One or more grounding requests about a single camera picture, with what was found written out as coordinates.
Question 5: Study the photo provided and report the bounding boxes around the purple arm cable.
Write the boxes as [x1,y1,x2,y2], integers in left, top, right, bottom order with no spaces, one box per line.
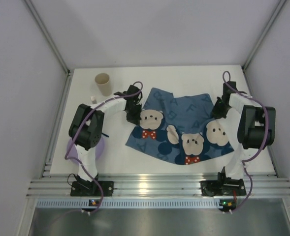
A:
[222,71,271,214]
[64,82,144,214]

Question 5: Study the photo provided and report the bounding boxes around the aluminium frame post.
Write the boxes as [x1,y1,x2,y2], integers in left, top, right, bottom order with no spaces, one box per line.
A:
[24,0,73,74]
[241,0,289,73]

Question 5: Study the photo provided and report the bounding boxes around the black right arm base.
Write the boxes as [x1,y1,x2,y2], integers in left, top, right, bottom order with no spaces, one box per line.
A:
[200,171,247,197]

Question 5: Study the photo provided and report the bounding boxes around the right aluminium frame post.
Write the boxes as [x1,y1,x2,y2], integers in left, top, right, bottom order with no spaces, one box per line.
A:
[241,0,289,73]

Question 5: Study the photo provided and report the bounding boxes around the aluminium front rail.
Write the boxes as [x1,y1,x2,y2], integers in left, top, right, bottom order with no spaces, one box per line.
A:
[27,174,290,198]

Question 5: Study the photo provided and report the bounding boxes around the left aluminium frame post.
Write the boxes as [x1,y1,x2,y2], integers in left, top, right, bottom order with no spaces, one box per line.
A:
[24,0,73,74]

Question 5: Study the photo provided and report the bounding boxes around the purple plate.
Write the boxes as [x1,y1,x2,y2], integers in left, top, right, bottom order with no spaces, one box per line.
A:
[68,135,105,160]

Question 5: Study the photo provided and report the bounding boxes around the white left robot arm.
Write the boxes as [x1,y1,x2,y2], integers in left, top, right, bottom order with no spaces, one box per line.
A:
[64,82,142,182]

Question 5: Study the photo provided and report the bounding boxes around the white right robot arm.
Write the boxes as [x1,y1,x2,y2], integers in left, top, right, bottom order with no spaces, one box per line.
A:
[211,81,276,188]

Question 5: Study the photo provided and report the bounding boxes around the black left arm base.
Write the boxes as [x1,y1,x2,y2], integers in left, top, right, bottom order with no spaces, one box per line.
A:
[70,181,114,197]

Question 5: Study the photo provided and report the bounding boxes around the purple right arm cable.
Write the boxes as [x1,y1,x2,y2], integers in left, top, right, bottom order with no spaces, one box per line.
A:
[222,71,271,214]

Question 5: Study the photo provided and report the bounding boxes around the blue handled fork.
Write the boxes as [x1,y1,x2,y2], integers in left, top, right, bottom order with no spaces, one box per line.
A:
[91,96,97,104]

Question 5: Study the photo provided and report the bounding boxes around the perforated grey cable duct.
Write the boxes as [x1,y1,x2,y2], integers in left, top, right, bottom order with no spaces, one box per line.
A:
[36,198,236,210]

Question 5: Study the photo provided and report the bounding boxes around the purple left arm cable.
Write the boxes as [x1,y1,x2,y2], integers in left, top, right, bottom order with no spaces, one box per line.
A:
[64,82,144,214]

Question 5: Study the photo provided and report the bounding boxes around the beige cup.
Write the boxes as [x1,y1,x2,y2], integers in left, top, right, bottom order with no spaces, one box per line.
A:
[95,73,112,96]

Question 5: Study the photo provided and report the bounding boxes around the blue cartoon bear placemat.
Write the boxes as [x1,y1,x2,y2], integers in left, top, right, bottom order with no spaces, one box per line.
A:
[126,88,234,166]

